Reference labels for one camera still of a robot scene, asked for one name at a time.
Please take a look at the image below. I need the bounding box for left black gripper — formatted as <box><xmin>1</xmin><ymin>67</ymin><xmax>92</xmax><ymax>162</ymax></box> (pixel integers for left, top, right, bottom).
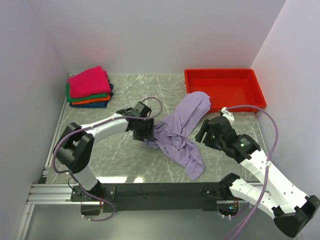
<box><xmin>133</xmin><ymin>118</ymin><xmax>155</xmax><ymax>142</ymax></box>

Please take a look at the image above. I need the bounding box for lavender t shirt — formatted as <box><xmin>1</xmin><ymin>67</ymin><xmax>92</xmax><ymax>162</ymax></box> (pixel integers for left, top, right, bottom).
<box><xmin>144</xmin><ymin>91</ymin><xmax>211</xmax><ymax>181</ymax></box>

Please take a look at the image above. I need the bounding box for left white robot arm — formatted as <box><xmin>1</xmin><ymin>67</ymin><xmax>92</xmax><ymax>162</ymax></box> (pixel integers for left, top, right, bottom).
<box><xmin>52</xmin><ymin>101</ymin><xmax>154</xmax><ymax>201</ymax></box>

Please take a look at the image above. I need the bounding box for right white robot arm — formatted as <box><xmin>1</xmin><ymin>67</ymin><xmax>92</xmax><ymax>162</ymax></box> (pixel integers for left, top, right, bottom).
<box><xmin>195</xmin><ymin>115</ymin><xmax>320</xmax><ymax>238</ymax></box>

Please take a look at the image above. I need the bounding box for folded navy blue t shirt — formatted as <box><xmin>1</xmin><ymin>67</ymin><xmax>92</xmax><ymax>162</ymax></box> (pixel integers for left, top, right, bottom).
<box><xmin>69</xmin><ymin>83</ymin><xmax>114</xmax><ymax>109</ymax></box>

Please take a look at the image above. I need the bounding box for folded orange t shirt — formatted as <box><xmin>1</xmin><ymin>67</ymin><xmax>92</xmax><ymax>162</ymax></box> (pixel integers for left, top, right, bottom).
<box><xmin>71</xmin><ymin>95</ymin><xmax>111</xmax><ymax>105</ymax></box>

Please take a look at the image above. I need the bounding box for red plastic tray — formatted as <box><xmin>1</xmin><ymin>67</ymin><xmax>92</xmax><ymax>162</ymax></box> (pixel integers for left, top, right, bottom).
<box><xmin>184</xmin><ymin>68</ymin><xmax>267</xmax><ymax>113</ymax></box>

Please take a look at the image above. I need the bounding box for black base beam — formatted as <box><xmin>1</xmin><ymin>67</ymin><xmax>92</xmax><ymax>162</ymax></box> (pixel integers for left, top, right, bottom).
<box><xmin>69</xmin><ymin>181</ymin><xmax>251</xmax><ymax>214</ymax></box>

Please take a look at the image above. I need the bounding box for folded pink t shirt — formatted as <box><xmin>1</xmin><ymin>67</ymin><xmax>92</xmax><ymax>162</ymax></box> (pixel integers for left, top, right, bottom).
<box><xmin>68</xmin><ymin>66</ymin><xmax>112</xmax><ymax>99</ymax></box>

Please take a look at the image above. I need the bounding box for folded green t shirt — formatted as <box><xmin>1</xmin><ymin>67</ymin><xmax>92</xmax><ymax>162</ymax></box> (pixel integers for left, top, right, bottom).
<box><xmin>65</xmin><ymin>83</ymin><xmax>111</xmax><ymax>103</ymax></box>

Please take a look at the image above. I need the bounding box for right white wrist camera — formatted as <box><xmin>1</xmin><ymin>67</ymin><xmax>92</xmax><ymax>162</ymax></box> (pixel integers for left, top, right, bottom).
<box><xmin>219</xmin><ymin>107</ymin><xmax>235</xmax><ymax>124</ymax></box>

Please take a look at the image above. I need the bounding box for aluminium rail frame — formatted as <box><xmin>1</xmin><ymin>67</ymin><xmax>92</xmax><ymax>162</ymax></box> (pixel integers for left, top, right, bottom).
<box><xmin>13</xmin><ymin>99</ymin><xmax>292</xmax><ymax>240</ymax></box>

